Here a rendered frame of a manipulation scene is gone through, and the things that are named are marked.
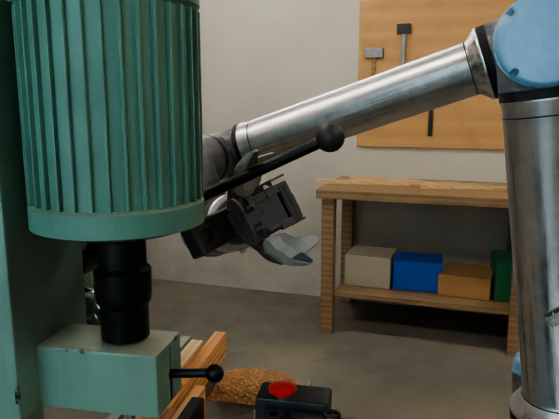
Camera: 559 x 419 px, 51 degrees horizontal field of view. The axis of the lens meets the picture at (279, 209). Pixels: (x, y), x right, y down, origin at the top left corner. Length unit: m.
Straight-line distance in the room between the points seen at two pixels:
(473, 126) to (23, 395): 3.32
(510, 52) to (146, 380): 0.57
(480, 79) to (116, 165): 0.60
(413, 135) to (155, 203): 3.27
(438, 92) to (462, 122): 2.78
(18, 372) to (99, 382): 0.08
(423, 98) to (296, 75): 2.99
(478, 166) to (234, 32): 1.82
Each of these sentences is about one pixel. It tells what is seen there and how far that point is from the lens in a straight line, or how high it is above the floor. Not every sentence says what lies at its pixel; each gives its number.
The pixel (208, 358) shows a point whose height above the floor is 0.94.
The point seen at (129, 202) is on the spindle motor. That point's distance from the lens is 0.54.
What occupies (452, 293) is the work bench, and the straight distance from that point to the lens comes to 3.44.
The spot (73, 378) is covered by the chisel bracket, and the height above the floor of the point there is 1.04.
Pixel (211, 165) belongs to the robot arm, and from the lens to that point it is 0.98.
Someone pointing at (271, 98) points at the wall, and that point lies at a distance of 3.97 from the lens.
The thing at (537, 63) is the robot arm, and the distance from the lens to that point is 0.79.
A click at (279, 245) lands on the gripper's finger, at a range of 0.75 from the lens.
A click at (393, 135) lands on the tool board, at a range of 3.77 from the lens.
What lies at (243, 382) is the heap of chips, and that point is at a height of 0.92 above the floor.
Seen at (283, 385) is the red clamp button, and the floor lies 1.03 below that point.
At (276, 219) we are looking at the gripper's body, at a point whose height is 1.17.
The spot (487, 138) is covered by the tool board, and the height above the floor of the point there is 1.12.
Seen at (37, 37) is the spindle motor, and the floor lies 1.38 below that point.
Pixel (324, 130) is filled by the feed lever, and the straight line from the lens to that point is 0.68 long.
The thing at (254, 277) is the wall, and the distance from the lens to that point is 4.20.
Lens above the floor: 1.32
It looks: 10 degrees down
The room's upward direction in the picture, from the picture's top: straight up
